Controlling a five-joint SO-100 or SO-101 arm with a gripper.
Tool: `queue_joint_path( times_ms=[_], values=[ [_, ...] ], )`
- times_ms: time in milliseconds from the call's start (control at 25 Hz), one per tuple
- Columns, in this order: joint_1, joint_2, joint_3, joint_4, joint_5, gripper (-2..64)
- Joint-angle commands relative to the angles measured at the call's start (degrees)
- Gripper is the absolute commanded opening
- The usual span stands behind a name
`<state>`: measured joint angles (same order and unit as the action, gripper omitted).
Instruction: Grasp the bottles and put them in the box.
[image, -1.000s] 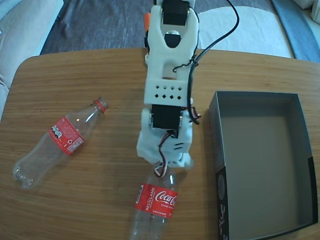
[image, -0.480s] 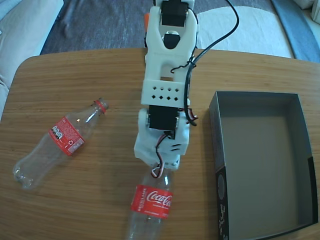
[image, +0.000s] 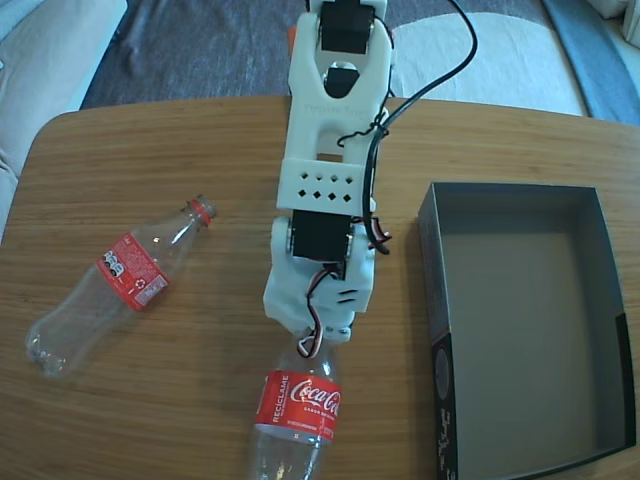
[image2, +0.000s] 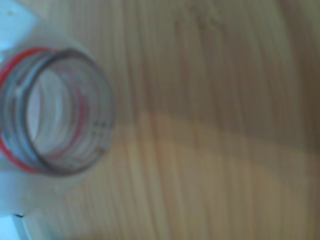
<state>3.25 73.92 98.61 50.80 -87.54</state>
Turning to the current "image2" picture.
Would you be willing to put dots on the clear bottle with red label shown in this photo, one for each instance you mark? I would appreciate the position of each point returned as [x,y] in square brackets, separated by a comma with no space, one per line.
[87,82]

